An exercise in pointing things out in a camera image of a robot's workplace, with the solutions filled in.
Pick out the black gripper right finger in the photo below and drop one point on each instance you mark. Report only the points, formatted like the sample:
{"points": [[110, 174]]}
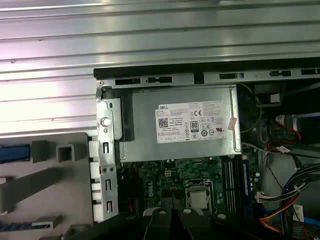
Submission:
{"points": [[195, 225]]}

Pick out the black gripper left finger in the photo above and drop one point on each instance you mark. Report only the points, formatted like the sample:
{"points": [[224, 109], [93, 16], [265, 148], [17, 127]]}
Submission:
{"points": [[160, 225]]}

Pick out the hard disk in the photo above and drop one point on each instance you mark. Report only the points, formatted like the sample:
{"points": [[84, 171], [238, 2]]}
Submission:
{"points": [[15, 153]]}

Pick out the silver CPU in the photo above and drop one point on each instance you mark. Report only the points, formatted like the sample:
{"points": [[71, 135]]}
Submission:
{"points": [[197, 200]]}

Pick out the CPU socket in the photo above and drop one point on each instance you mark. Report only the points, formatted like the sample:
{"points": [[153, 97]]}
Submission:
{"points": [[186, 185]]}

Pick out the green motherboard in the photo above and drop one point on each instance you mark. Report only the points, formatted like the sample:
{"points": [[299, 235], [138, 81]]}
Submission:
{"points": [[155, 175]]}

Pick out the RAM stick with blue label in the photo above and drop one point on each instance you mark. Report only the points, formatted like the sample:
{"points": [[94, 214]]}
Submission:
{"points": [[246, 180]]}

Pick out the silver power supply unit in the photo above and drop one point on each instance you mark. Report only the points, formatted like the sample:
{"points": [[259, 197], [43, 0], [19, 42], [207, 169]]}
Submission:
{"points": [[145, 125]]}

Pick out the grey parts rack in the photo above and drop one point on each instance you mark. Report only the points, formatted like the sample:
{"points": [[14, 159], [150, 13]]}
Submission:
{"points": [[37, 212]]}

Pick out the bare dark RAM stick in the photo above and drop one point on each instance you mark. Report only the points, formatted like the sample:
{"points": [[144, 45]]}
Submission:
{"points": [[15, 227]]}

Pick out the black PC case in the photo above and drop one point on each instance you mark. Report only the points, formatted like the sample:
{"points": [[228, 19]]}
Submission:
{"points": [[150, 72]]}

